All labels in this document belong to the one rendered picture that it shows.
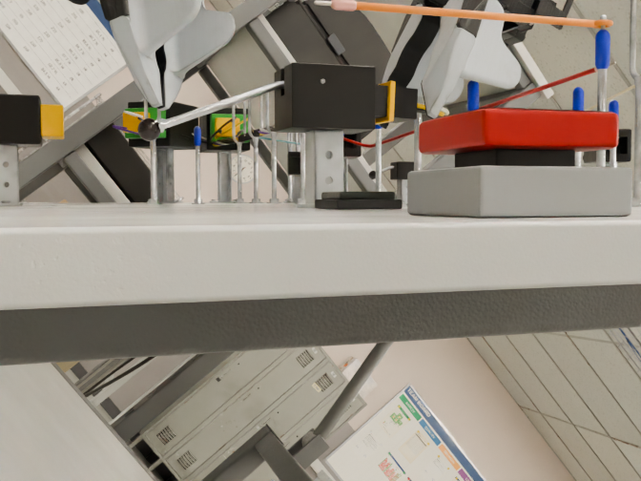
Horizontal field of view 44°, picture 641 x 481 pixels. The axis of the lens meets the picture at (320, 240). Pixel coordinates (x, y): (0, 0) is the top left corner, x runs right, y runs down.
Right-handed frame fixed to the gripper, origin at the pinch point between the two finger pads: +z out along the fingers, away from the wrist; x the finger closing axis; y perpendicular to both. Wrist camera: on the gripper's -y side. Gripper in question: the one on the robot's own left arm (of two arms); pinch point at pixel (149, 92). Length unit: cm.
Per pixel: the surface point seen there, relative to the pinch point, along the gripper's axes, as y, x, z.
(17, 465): -30.1, 17.4, 19.8
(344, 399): -28, 82, 13
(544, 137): 24.1, -11.5, 14.1
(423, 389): -263, 779, -47
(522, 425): -185, 861, 0
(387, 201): 12.6, 4.7, 9.2
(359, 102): 10.6, 7.5, 1.3
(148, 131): 0.0, -0.3, 2.7
